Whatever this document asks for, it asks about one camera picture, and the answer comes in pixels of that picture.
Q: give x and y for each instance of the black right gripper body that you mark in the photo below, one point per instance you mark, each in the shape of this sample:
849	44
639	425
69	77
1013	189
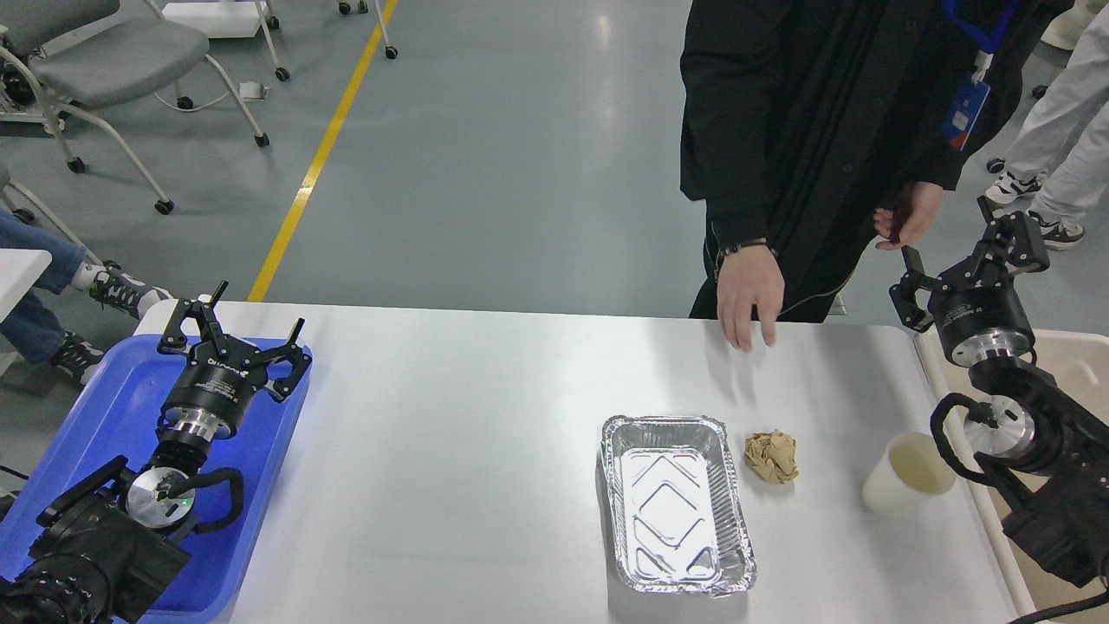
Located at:
980	322

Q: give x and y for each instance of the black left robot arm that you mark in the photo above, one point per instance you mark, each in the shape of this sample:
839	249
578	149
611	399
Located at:
149	500

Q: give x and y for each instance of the blue lanyard badge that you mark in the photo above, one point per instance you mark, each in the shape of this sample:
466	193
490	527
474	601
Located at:
972	92

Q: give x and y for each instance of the white side table corner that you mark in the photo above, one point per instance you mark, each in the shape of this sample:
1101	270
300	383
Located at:
19	271

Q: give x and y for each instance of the blue plastic tray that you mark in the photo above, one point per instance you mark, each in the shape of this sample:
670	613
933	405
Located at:
115	416

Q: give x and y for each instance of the aluminium foil tray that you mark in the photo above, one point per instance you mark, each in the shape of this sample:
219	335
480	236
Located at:
672	492

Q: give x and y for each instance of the person in white trousers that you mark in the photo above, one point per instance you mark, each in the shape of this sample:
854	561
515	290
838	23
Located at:
1059	156

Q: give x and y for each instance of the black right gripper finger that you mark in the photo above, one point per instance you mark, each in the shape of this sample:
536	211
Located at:
904	294
1012	244

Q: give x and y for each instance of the white paper cup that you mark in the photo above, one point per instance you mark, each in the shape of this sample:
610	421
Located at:
909	473

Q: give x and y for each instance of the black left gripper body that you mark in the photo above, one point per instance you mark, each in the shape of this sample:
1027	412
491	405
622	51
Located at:
212	396

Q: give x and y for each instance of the beige plastic bin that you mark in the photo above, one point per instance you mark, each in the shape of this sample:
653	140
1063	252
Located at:
1079	363

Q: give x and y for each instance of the crumpled brown paper ball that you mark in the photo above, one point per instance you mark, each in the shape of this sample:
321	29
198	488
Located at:
772	455

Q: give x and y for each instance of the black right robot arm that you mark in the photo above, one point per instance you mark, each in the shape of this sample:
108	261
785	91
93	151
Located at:
1021	416

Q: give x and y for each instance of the person's right hand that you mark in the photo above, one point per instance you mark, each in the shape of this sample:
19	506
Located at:
749	286

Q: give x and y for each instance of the person in black clothes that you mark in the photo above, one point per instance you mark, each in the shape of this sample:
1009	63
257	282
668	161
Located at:
803	117

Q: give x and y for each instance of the grey office chair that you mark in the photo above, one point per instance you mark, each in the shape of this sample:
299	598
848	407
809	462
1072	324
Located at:
120	64

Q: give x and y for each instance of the person's left hand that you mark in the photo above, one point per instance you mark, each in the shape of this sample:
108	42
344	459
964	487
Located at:
904	220

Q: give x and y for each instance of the white wheeled table base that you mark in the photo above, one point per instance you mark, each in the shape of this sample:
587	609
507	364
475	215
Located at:
231	20

